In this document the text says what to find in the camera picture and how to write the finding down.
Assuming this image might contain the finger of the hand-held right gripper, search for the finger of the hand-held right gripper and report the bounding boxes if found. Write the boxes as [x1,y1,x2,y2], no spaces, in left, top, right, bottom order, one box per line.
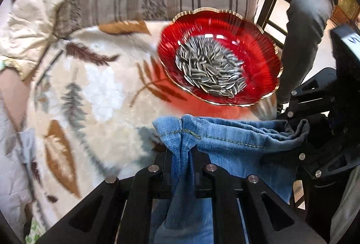
[260,119,360,181]
[287,67,338,122]

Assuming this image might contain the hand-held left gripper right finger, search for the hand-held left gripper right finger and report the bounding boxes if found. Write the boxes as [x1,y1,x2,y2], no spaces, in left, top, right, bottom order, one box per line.
[192,148,322,244]

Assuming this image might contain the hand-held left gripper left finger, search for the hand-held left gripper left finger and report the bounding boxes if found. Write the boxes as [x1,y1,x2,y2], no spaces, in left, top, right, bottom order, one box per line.
[36,148,175,244]

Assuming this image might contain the blue denim pants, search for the blue denim pants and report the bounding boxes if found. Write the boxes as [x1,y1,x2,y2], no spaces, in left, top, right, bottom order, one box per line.
[149,115,310,244]

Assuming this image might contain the person's grey trouser leg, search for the person's grey trouser leg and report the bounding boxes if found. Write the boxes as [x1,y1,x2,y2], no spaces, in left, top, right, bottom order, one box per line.
[277,0,335,109]
[329,167,360,244]

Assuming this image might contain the red glass bowl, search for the red glass bowl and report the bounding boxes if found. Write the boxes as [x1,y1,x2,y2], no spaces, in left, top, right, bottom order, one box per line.
[157,8,283,106]

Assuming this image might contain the dark wooden chair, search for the dark wooden chair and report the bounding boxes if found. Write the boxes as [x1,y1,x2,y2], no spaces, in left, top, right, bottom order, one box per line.
[254,0,290,46]

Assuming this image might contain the leaf print blanket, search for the leaf print blanket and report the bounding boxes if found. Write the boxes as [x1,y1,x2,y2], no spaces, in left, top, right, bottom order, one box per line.
[25,20,279,229]

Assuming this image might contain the pile of sunflower seeds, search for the pile of sunflower seeds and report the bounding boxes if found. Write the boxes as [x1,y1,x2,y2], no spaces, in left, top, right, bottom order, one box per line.
[175,37,246,98]

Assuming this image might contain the cream pillow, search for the cream pillow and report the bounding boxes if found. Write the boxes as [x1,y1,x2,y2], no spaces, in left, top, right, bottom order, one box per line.
[0,0,68,132]

